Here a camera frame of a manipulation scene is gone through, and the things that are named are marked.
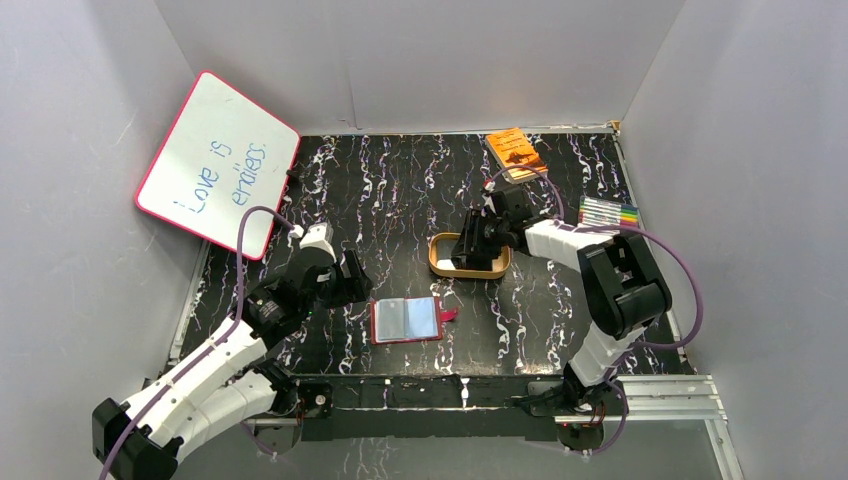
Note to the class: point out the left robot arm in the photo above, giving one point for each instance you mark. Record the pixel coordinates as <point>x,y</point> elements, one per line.
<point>227,378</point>

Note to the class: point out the orange book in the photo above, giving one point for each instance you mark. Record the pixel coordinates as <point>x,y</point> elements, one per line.
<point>515,153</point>

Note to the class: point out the red card holder wallet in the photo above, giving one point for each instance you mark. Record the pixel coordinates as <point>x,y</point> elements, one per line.
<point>406,320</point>

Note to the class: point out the gold oval tray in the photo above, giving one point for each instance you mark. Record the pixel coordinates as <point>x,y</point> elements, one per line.
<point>439,259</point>

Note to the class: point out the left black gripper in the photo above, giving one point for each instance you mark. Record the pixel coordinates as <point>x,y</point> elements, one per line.
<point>346,281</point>

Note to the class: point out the pack of coloured markers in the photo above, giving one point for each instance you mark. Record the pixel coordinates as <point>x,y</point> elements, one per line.
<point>599,212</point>

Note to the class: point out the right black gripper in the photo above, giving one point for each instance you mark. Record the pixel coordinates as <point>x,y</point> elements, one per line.
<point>474,221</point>

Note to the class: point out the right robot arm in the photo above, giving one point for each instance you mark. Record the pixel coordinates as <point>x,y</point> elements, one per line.
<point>622,283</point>

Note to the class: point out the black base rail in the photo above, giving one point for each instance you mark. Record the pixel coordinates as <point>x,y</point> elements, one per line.
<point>529,407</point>

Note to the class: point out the aluminium frame rail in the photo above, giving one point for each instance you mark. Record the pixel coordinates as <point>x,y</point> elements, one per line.
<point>672,397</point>

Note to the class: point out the pink framed whiteboard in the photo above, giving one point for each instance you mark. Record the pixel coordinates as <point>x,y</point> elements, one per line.
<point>223,155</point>

